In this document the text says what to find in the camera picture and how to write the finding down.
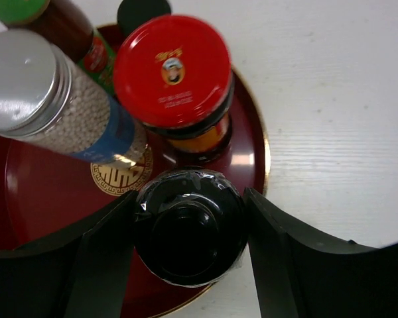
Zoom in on small spice jar black lid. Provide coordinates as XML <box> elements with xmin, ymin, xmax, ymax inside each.
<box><xmin>117</xmin><ymin>0</ymin><xmax>172</xmax><ymax>36</ymax></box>

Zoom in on blue-label jar silver lid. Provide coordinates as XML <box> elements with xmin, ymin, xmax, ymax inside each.
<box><xmin>0</xmin><ymin>29</ymin><xmax>147</xmax><ymax>168</ymax></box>

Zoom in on white powder bottle black cap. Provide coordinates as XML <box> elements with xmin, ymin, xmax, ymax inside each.
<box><xmin>133</xmin><ymin>166</ymin><xmax>248</xmax><ymax>288</ymax></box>

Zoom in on round red lacquer tray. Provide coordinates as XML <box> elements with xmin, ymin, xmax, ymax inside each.
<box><xmin>0</xmin><ymin>25</ymin><xmax>271</xmax><ymax>315</ymax></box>

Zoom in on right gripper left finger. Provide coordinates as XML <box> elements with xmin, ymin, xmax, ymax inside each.
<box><xmin>0</xmin><ymin>191</ymin><xmax>138</xmax><ymax>317</ymax></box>

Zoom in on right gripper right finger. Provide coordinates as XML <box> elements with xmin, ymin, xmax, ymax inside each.
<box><xmin>243</xmin><ymin>188</ymin><xmax>398</xmax><ymax>317</ymax></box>

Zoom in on green-label sauce bottle yellow cap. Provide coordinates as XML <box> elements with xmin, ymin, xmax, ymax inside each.
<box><xmin>0</xmin><ymin>0</ymin><xmax>115</xmax><ymax>95</ymax></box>

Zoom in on chili sauce jar red lid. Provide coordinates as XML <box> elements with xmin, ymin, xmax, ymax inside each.
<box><xmin>113</xmin><ymin>15</ymin><xmax>234</xmax><ymax>161</ymax></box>

